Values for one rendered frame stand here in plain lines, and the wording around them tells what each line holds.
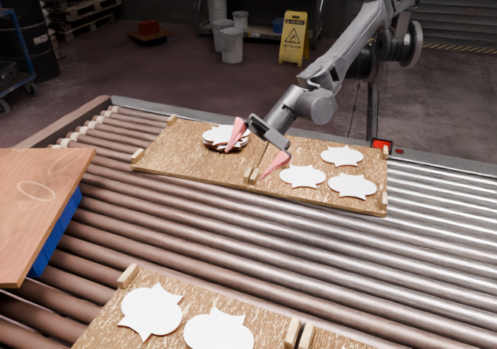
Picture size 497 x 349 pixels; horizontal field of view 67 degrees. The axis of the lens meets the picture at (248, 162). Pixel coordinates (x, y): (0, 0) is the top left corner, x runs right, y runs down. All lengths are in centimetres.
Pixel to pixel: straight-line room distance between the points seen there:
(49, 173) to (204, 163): 46
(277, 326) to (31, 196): 69
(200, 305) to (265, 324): 15
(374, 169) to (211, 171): 53
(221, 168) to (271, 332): 59
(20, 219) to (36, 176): 18
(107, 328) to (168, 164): 59
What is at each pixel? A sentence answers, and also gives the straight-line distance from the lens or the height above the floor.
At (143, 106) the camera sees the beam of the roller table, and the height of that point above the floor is 91.
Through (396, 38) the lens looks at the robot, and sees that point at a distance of 182.
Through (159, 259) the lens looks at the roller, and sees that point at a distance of 102.
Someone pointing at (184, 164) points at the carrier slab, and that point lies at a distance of 128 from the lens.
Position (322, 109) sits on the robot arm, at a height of 132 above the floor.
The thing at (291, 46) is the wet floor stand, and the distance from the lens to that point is 478.
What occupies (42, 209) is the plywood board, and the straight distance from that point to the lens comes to 106.
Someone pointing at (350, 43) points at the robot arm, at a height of 139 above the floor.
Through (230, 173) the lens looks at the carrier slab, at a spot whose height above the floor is 94.
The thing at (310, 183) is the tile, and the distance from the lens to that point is 118.
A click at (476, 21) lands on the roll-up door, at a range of 595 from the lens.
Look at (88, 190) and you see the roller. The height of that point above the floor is 92.
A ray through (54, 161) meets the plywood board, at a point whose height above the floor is 104.
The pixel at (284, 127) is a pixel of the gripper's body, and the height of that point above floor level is 127.
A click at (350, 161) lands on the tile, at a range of 131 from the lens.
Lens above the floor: 166
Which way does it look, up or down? 35 degrees down
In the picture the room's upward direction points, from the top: straight up
